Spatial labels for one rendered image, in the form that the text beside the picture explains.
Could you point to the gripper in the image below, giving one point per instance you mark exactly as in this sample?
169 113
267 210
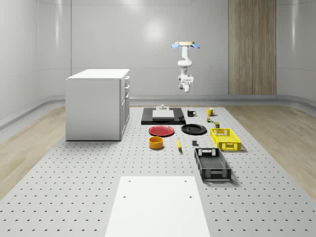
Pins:
187 79

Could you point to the black mug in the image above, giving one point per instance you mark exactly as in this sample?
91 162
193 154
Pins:
190 113

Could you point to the yellow mug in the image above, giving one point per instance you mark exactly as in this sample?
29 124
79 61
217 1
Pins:
210 112

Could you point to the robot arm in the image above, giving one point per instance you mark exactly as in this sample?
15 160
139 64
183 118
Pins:
184 53

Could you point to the drone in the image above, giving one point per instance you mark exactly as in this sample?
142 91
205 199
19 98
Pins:
184 44

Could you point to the puzzle cube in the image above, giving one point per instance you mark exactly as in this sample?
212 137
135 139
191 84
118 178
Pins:
210 120

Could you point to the black plate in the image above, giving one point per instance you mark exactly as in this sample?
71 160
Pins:
193 129

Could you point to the flat-sided can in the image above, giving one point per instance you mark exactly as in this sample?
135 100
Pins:
216 125

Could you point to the black stove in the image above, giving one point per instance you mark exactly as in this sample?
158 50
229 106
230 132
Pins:
148 117

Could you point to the red plate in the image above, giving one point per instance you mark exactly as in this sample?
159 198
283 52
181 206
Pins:
161 130

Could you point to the grey cube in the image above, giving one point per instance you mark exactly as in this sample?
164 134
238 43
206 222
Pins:
195 143

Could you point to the banana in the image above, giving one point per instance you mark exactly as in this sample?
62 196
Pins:
179 145

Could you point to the yellow bowl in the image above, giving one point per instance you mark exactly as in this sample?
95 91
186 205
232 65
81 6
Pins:
156 144

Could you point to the yellow basket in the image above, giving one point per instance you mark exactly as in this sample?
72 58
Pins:
225 145

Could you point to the dark grey basket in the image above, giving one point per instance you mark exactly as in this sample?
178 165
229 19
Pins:
216 172

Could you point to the white cabinet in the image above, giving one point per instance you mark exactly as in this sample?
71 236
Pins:
93 108

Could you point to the white board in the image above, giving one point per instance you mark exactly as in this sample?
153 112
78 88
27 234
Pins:
158 207

